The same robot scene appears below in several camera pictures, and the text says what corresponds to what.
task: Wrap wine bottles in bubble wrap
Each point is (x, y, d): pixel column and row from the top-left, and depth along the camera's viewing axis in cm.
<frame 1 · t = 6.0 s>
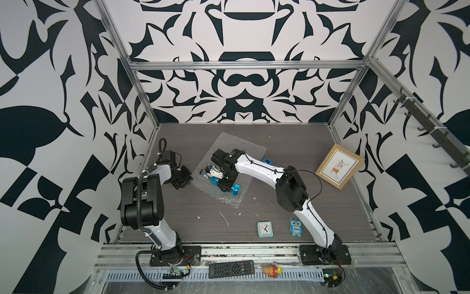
left hand: (190, 176, 96), fingers closed
right hand: (223, 181, 92), fingers open
clear bubble wrap sheet: (226, 141, 114), on the table
wooden framed picture: (339, 166, 93), point 9 cm above the table
small teal alarm clock: (265, 229, 81), point 2 cm above the table
blue owl figurine: (296, 228, 82), point 2 cm above the table

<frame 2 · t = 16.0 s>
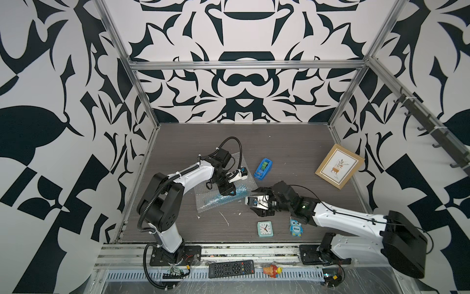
left hand: (230, 186, 89), fingers open
right hand: (252, 193, 81), fingers open
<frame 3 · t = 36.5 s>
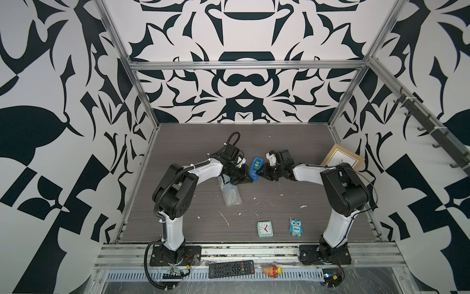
left hand: (253, 178, 89), fingers closed
right hand: (257, 170, 96), fingers open
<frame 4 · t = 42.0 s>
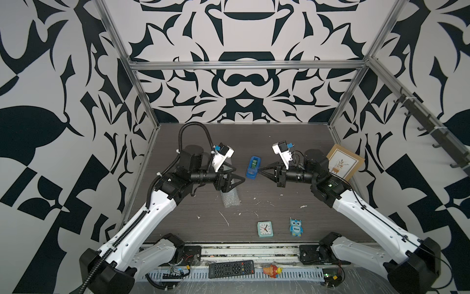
left hand: (237, 170, 68), fingers open
right hand: (259, 169, 66), fingers closed
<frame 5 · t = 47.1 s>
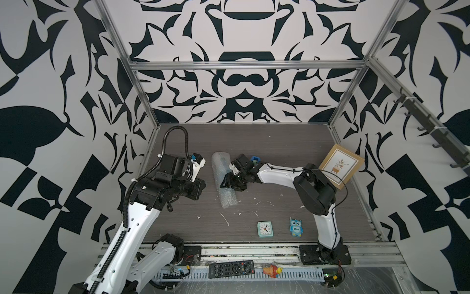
left hand: (200, 182, 71), fingers closed
right hand: (223, 184, 91), fingers open
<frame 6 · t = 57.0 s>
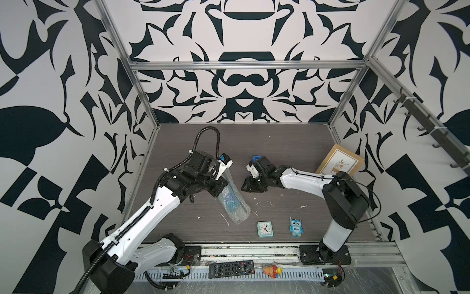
left hand: (223, 178, 74), fingers closed
right hand: (243, 186, 89), fingers open
